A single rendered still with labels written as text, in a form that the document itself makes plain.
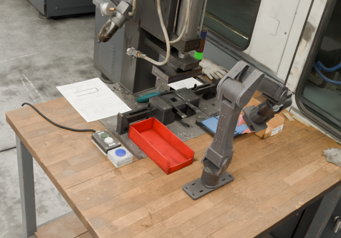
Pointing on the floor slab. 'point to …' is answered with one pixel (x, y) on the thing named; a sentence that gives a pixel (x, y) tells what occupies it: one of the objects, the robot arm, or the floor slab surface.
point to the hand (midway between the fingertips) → (241, 128)
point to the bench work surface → (171, 181)
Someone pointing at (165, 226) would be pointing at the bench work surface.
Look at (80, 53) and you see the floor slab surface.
